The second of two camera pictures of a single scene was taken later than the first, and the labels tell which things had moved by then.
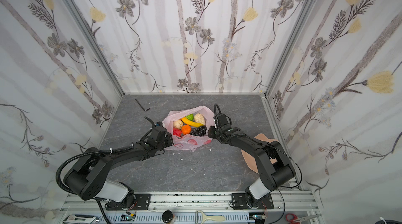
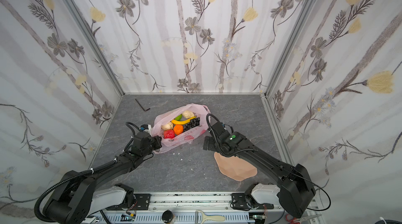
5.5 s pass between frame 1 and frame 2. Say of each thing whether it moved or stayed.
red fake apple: moved
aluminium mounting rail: stayed
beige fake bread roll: moved
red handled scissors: stayed
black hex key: stayed
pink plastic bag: moved
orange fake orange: moved
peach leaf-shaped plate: moved
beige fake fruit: moved
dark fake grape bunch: moved
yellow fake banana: moved
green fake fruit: moved
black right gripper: moved
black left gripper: moved
